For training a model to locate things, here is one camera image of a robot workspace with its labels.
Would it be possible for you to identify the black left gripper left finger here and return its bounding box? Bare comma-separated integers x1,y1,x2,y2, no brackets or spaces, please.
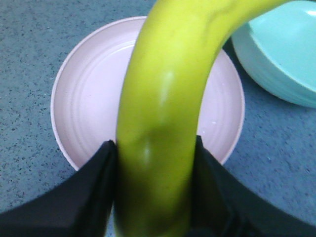
0,141,117,237

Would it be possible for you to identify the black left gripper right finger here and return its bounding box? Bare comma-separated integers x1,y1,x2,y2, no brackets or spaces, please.
189,136,316,237

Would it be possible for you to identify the yellow banana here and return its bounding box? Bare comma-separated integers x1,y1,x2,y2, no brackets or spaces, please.
114,0,282,237

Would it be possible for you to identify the pink plate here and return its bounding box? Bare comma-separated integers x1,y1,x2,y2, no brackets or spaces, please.
50,16,245,170

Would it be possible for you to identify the green bowl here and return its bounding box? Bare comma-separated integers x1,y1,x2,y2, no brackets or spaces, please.
232,0,316,108

